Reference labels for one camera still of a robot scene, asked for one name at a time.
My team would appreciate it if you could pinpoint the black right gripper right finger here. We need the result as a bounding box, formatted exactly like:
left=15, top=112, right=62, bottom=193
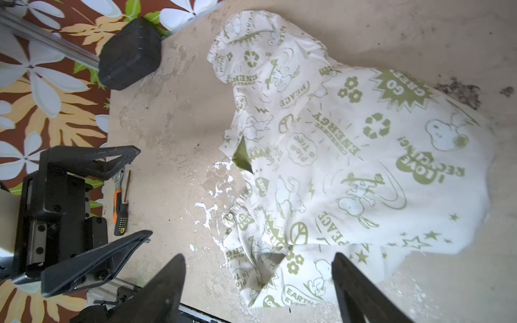
left=332, top=252, right=413, bottom=323

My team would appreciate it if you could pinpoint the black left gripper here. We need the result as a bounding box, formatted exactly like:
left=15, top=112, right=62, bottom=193
left=12, top=145, right=153, bottom=298

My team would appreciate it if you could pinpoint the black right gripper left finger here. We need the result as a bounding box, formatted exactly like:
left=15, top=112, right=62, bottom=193
left=105, top=254, right=186, bottom=322

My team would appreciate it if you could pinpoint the white green printed jacket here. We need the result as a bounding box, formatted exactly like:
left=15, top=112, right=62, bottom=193
left=207, top=11, right=496, bottom=308

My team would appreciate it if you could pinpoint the black plastic case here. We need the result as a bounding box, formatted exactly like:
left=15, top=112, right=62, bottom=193
left=98, top=17, right=162, bottom=90

